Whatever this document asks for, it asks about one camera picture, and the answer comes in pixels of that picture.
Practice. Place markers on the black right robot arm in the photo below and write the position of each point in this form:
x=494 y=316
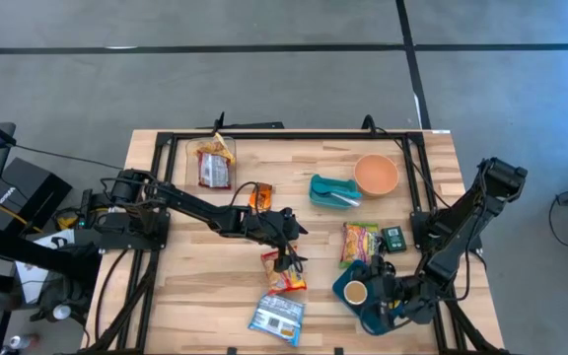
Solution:
x=461 y=222

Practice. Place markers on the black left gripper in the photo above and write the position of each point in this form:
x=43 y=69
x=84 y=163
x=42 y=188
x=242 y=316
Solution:
x=274 y=229

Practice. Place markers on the orange snack packet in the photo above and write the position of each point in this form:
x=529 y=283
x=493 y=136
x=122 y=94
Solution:
x=262 y=197

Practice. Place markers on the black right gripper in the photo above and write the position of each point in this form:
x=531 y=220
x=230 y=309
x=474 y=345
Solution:
x=392 y=291

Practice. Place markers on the red-edged ramen packet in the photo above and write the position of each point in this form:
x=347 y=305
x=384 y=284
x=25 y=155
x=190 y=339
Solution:
x=213 y=172

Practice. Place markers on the white capped bottle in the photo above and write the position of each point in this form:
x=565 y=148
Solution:
x=60 y=312

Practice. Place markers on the lime chili shrimp ramen packet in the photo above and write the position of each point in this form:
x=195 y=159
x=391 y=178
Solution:
x=358 y=244

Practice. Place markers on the black labelled computer case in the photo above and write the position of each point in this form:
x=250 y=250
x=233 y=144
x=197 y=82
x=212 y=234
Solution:
x=32 y=187

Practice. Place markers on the red yellow beef ramen packet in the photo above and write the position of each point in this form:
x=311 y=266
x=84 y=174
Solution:
x=284 y=281

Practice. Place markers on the blue white beef ramen packet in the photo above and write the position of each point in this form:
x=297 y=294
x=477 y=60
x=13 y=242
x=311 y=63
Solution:
x=276 y=318

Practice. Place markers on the clear plastic container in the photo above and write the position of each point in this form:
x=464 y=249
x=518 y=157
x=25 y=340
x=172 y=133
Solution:
x=190 y=172

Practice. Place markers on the peach orange plastic bowl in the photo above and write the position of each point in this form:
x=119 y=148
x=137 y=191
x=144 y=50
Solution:
x=376 y=175

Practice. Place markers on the black aluminium table frame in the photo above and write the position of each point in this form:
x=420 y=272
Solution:
x=289 y=134

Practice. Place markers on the white paper sheet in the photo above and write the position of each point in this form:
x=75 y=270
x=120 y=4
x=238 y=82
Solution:
x=37 y=286

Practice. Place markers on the small dark green box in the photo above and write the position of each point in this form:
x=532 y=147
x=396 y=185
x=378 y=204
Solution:
x=393 y=240

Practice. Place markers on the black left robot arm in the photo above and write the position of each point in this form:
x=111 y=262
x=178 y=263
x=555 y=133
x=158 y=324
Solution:
x=190 y=202

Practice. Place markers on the black flat clamp bracket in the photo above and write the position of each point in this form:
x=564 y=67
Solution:
x=338 y=351
x=232 y=351

